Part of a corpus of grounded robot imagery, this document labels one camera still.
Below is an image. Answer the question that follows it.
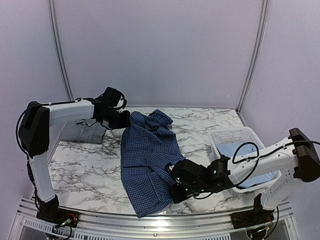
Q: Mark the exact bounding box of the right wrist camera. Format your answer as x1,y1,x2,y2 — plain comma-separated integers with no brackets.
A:
165,163,177,180

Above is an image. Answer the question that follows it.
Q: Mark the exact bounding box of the white plastic laundry basket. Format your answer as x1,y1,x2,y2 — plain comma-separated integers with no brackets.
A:
208,126,282,195

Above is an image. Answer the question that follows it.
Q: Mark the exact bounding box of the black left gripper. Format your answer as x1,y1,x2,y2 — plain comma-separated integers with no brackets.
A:
100,107,130,129

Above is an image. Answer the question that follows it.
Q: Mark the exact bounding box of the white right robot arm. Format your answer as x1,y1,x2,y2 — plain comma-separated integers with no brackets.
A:
166,128,320,224

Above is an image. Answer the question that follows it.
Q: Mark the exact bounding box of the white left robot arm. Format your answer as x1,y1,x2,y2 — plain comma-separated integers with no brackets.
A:
15,87,130,223

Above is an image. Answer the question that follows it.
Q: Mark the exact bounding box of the light blue shirt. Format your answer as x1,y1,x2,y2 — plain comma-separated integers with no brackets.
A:
214,142,280,189

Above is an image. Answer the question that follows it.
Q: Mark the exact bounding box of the blue checked long sleeve shirt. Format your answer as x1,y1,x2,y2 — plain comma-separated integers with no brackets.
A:
120,109,184,218

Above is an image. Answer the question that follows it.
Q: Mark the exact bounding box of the right aluminium corner post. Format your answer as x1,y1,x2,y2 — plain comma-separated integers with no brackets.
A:
236,0,270,115

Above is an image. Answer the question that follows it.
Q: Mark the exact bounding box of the aluminium front frame rail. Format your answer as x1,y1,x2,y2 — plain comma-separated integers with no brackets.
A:
9,197,301,240

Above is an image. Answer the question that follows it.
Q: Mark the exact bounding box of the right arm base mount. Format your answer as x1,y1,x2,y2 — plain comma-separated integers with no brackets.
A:
230,209,274,229

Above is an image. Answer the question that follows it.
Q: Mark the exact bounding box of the folded grey shirt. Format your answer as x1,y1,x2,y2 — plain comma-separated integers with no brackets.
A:
59,119,107,144

